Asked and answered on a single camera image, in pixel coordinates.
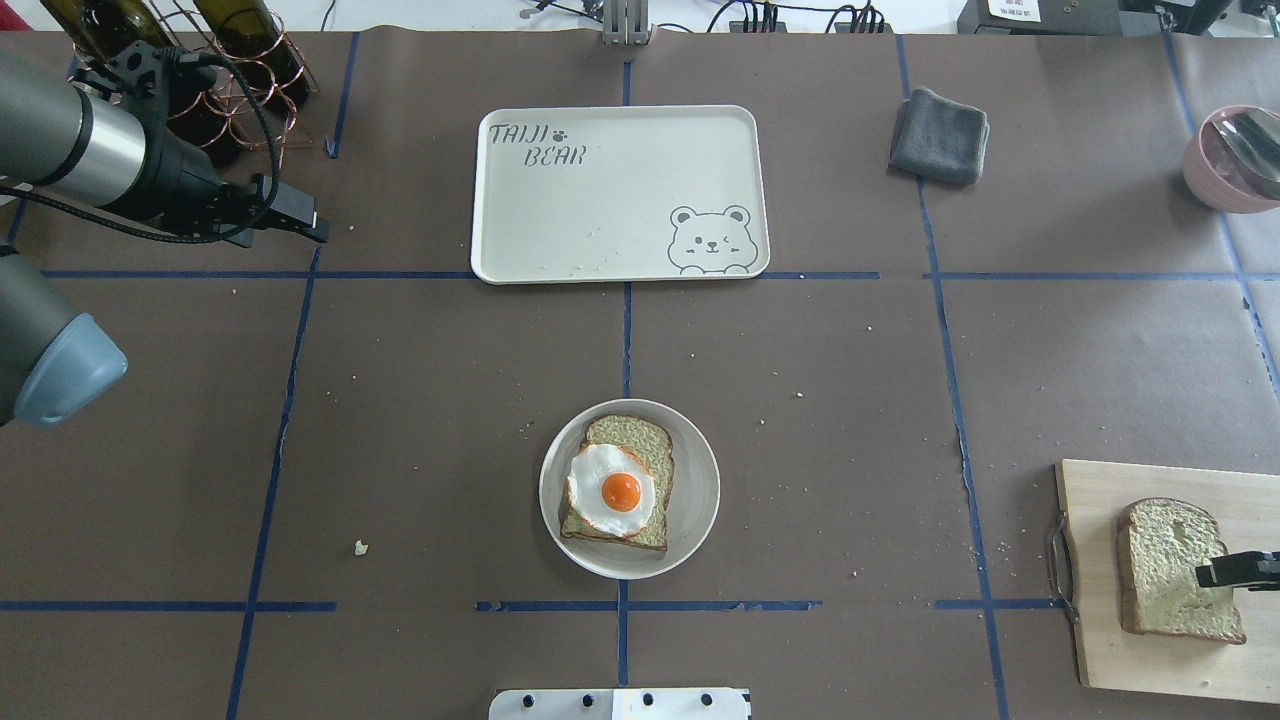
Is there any copper wire bottle rack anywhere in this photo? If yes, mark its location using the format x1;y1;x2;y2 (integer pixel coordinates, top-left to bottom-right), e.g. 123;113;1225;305
73;1;316;155

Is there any wooden cutting board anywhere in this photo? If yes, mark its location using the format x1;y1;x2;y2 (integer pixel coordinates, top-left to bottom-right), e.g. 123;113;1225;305
1056;459;1279;705

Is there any bread slice under egg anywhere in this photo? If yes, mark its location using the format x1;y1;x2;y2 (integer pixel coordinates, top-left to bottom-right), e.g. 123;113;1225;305
559;414;675;553

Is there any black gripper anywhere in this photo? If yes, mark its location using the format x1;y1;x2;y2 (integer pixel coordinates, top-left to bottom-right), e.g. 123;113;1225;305
131;129;330;246

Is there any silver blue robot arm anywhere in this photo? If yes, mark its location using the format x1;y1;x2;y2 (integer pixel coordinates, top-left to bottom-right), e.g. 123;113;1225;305
1;41;329;427

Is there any cream bear tray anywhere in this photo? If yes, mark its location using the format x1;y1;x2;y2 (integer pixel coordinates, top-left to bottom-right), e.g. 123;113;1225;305
470;105;771;284

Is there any black computer box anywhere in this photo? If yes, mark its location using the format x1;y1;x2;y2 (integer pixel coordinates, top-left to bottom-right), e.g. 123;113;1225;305
956;1;1162;37

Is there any grey folded cloth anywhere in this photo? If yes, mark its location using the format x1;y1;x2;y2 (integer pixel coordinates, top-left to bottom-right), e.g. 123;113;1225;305
888;86;989;187

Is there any fried egg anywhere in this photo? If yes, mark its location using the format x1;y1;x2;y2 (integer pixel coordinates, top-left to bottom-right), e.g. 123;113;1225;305
566;445;657;539

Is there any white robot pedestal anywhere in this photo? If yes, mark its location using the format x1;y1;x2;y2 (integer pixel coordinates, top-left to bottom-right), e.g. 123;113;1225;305
488;687;753;719

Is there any aluminium frame post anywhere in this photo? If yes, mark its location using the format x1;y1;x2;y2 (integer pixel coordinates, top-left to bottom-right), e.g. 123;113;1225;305
600;0;652;46

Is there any bread slice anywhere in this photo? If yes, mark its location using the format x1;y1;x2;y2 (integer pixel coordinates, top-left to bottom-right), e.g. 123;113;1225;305
559;414;675;553
1116;497;1247;644

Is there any white round plate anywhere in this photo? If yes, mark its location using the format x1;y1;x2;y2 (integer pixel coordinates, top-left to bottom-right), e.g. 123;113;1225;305
538;398;721;582

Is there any pink bowl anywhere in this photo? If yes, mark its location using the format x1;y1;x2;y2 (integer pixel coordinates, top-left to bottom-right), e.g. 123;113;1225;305
1181;105;1279;214

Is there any dark wine bottle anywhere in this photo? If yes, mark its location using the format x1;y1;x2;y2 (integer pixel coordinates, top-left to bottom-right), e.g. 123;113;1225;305
195;1;311;114
41;1;241;168

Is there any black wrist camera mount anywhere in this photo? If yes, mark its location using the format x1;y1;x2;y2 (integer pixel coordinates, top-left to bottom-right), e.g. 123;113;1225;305
70;41;218;117

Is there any metal scoop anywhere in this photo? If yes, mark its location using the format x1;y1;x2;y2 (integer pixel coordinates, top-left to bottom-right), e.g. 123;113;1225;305
1211;108;1279;201

